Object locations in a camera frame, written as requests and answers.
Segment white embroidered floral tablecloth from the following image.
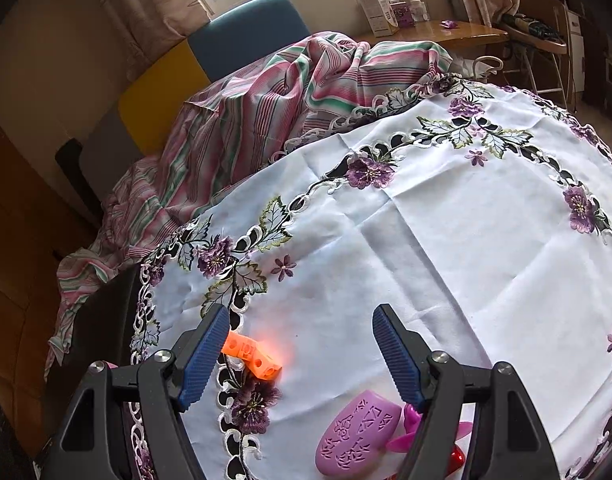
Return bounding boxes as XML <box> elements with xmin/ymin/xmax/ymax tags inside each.
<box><xmin>128</xmin><ymin>72</ymin><xmax>612</xmax><ymax>480</ymax></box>

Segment dark shelf unit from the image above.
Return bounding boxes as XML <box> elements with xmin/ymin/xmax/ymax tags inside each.
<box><xmin>566</xmin><ymin>0</ymin><xmax>612</xmax><ymax>113</ymax></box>

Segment orange plastic block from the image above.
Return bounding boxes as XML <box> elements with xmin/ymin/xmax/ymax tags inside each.
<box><xmin>222</xmin><ymin>332</ymin><xmax>283</xmax><ymax>380</ymax></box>

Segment white carton box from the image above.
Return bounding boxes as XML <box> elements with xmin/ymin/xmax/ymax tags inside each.
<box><xmin>357</xmin><ymin>0</ymin><xmax>399</xmax><ymax>37</ymax></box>

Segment clear jar with purple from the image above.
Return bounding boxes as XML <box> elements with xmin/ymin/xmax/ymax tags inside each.
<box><xmin>391</xmin><ymin>0</ymin><xmax>431</xmax><ymax>29</ymax></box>

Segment pink striped cloth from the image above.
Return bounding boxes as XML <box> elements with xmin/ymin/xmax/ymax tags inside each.
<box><xmin>45</xmin><ymin>31</ymin><xmax>454</xmax><ymax>378</ymax></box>

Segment pink heart-shaped mould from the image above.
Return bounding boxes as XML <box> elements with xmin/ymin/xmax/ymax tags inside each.
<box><xmin>315</xmin><ymin>389</ymin><xmax>404</xmax><ymax>476</ymax></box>

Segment black cylindrical post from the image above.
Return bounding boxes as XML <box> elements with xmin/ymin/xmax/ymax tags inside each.
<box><xmin>55</xmin><ymin>139</ymin><xmax>104</xmax><ymax>228</ymax></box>

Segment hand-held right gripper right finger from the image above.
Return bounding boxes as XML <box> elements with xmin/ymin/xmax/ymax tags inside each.
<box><xmin>372</xmin><ymin>303</ymin><xmax>561</xmax><ymax>480</ymax></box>

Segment grey yellow blue padded headboard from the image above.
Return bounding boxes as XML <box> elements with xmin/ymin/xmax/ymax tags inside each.
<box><xmin>78</xmin><ymin>0</ymin><xmax>311</xmax><ymax>173</ymax></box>

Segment magenta plastic toy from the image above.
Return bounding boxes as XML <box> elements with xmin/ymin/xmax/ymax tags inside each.
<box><xmin>386</xmin><ymin>402</ymin><xmax>474</xmax><ymax>457</ymax></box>

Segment wooden desk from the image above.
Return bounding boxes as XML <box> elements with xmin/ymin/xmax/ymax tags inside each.
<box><xmin>353</xmin><ymin>21</ymin><xmax>509</xmax><ymax>61</ymax></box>

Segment red plastic toy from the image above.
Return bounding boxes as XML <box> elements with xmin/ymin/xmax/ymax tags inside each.
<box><xmin>445</xmin><ymin>444</ymin><xmax>467</xmax><ymax>475</ymax></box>

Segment wooden wardrobe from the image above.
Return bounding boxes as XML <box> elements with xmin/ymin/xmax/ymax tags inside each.
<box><xmin>0</xmin><ymin>105</ymin><xmax>104</xmax><ymax>461</ymax></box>

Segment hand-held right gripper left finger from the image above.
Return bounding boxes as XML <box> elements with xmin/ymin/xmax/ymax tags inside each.
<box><xmin>45</xmin><ymin>304</ymin><xmax>231</xmax><ymax>480</ymax></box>

